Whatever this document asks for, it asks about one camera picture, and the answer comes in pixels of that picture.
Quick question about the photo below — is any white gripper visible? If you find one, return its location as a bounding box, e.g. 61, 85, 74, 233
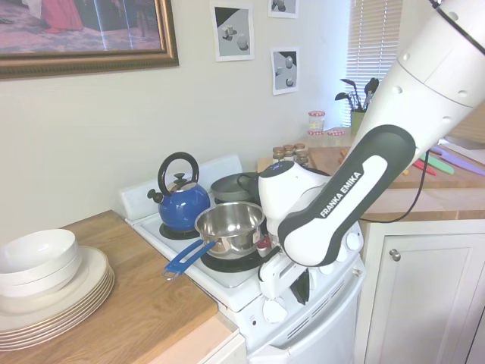
258, 254, 316, 305

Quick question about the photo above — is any white electric stove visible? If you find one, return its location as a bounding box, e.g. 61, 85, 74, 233
117, 153, 367, 364

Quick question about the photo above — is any black stove burner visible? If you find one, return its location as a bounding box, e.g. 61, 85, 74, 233
199, 238, 268, 273
158, 222, 202, 241

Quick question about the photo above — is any large white oven knob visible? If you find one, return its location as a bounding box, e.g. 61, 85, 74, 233
261, 297, 289, 326

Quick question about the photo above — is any white oven door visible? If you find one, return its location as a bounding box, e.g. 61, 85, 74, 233
246, 282, 365, 364

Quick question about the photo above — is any white base cabinet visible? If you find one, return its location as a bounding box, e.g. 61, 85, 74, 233
149, 325, 247, 364

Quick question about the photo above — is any black wok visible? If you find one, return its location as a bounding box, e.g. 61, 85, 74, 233
236, 172, 263, 206

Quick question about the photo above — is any white panelled door cabinet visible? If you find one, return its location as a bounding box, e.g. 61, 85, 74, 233
358, 221, 485, 364

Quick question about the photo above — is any tall jar red checkered lid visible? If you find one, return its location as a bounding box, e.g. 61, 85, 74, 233
307, 109, 327, 137

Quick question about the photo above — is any red knife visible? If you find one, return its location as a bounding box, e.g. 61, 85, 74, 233
412, 158, 437, 176

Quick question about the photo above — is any green utensil holder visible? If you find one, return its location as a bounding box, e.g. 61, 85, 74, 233
350, 109, 368, 137

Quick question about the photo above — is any green knife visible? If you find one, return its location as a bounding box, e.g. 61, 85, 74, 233
426, 151, 455, 175

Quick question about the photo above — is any black kitchen utensil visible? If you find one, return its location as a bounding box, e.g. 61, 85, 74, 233
335, 92, 357, 111
362, 77, 380, 111
339, 78, 361, 111

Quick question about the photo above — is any purple knife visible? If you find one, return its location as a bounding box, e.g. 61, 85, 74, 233
430, 146, 485, 168

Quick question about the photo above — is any white plate gold rim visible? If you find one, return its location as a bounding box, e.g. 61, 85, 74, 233
0, 275, 115, 344
0, 279, 115, 348
0, 245, 111, 323
0, 284, 114, 352
0, 265, 113, 335
0, 269, 114, 340

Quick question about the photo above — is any medium grey shapes paper print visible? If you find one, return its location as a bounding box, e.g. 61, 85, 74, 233
270, 46, 300, 96

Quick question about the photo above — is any white bowl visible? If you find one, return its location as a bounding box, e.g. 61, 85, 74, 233
0, 228, 80, 275
0, 249, 83, 299

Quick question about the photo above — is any narrow wooden window blind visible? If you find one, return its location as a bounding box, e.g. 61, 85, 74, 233
347, 0, 403, 128

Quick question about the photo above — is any large grey shapes paper print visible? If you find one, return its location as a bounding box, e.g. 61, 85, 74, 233
209, 0, 255, 63

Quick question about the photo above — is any small grey shapes paper print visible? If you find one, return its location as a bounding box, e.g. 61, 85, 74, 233
268, 0, 299, 19

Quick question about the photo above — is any gold framed painting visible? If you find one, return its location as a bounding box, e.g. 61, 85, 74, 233
0, 0, 180, 80

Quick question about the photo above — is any steel saucepan blue handle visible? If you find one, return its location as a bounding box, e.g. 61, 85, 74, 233
162, 201, 269, 281

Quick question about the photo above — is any blue kettle black handle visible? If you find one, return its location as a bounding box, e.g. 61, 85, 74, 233
146, 151, 211, 233

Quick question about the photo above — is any black cable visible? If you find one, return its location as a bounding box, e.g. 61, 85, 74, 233
359, 0, 485, 223

